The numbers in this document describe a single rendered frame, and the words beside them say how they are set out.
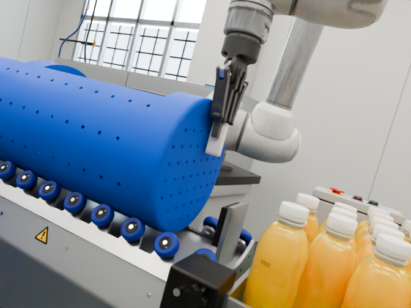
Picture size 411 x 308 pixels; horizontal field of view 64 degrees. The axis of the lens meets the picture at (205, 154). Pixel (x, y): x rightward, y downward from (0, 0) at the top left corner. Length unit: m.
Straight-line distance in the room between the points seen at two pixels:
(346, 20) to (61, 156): 0.60
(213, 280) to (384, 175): 2.87
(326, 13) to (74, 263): 0.66
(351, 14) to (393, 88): 2.63
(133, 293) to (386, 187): 2.80
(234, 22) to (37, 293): 0.68
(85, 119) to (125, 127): 0.09
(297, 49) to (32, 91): 0.81
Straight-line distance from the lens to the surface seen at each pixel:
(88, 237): 0.68
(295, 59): 1.18
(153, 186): 0.56
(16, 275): 0.86
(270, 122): 1.16
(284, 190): 3.39
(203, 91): 2.37
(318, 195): 0.85
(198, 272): 0.44
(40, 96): 0.77
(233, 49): 0.65
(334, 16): 0.70
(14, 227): 0.82
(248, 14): 0.66
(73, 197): 0.72
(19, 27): 6.09
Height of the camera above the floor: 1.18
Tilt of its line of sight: 5 degrees down
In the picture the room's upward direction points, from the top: 15 degrees clockwise
